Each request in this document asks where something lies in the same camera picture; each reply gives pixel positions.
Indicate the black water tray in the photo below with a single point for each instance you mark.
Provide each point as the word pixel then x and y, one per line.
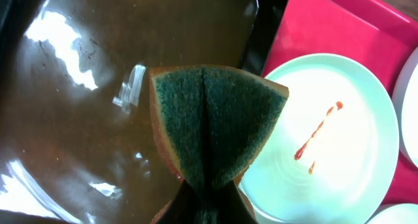
pixel 76 136

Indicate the red plastic serving tray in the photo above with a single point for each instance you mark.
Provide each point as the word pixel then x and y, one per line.
pixel 369 31

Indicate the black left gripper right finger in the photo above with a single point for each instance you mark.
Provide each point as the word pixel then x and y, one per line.
pixel 231 206

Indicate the white plate with ketchup streak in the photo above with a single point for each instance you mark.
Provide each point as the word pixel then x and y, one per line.
pixel 332 155

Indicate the white plate with ketchup blob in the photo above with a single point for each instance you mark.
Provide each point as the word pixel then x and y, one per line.
pixel 404 100

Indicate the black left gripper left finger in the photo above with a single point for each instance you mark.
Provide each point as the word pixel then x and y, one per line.
pixel 183 208

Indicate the green and yellow scrub sponge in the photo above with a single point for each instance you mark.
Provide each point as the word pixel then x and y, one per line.
pixel 209 123

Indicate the white plate with orange smear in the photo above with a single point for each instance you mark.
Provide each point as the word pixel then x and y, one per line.
pixel 405 213

